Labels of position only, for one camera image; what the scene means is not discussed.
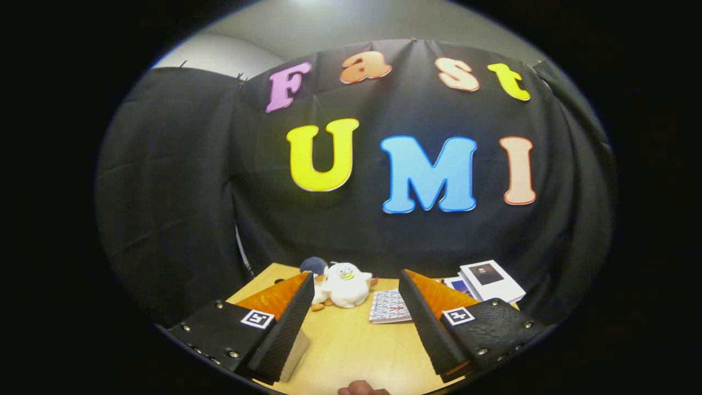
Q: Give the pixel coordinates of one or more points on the grey patterned cover book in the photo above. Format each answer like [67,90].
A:
[389,307]

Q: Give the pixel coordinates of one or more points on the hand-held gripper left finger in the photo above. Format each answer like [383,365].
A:
[285,329]

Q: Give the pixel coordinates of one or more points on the black backdrop cloth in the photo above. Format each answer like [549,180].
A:
[373,241]

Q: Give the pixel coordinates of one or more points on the beige fabric storage box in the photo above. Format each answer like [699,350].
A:
[296,354]

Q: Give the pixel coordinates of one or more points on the white duck plush toy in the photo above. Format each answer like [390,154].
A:
[346,285]

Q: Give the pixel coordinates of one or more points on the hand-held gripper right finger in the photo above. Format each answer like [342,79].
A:
[430,329]

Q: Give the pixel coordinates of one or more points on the grey penguin plush toy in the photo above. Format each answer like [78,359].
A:
[315,266]

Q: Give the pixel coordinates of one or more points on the white book with dark picture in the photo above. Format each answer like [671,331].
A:
[493,280]

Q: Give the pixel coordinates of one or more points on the white book with blue picture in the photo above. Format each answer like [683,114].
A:
[459,285]

